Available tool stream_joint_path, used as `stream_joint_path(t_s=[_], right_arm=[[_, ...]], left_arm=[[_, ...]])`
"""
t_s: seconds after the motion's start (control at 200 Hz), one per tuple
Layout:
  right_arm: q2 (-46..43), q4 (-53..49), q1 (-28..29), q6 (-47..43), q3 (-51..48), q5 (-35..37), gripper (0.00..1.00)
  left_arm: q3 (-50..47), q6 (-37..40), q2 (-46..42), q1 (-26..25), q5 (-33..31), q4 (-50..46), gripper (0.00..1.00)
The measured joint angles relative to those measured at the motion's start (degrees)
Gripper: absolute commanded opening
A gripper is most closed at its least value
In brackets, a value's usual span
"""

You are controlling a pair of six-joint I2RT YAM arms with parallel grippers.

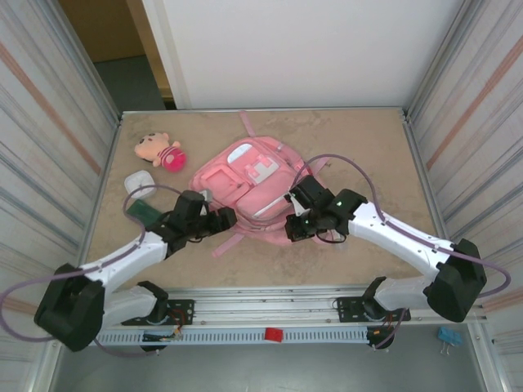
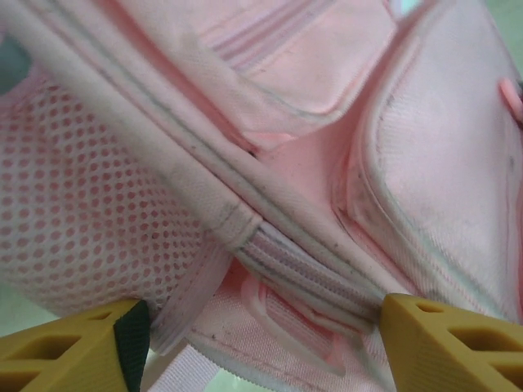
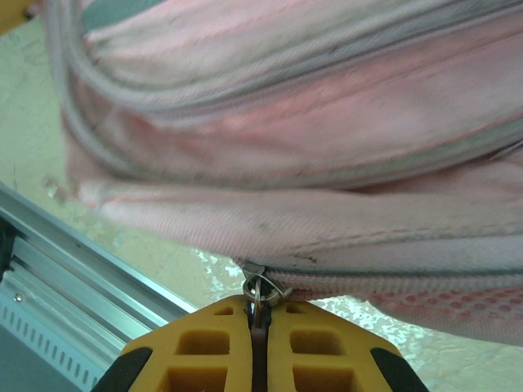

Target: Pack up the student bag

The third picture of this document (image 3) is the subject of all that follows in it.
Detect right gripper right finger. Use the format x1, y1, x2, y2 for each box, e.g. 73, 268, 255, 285
266, 301, 430, 392

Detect white slotted cable duct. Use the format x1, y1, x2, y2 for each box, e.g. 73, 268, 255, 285
0, 293, 107, 381

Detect pink student backpack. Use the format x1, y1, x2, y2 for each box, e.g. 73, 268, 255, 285
42, 0, 523, 348

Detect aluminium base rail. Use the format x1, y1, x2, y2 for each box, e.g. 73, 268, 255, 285
0, 183, 209, 352

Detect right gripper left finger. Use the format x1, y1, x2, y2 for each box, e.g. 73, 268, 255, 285
92, 296, 255, 392

